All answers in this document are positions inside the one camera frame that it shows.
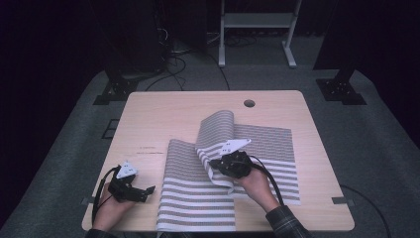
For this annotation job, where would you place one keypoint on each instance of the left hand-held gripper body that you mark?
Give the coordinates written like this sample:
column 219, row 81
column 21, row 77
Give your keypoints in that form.
column 124, row 186

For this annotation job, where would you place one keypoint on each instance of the brown white striped woven placemat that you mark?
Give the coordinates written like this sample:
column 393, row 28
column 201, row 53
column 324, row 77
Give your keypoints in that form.
column 267, row 145
column 194, row 201

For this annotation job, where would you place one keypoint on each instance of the person's left hand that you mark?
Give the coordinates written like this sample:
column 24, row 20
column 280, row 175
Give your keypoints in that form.
column 109, row 211

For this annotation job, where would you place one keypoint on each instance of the white metal stand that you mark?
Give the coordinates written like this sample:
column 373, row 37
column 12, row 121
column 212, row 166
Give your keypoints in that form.
column 257, row 20

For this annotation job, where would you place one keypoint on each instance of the black stand base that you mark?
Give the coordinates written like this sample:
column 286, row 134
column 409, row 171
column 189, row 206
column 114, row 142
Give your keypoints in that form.
column 115, row 91
column 341, row 89

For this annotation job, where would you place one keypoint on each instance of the grey tape piece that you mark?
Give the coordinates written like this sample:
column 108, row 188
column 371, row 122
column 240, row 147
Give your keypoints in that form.
column 339, row 200
column 87, row 201

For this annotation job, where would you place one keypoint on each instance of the person's right hand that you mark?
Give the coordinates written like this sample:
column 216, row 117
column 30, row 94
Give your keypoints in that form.
column 257, row 190

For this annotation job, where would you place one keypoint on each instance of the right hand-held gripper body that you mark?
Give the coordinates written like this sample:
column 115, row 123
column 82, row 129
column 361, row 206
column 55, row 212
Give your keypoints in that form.
column 236, row 162

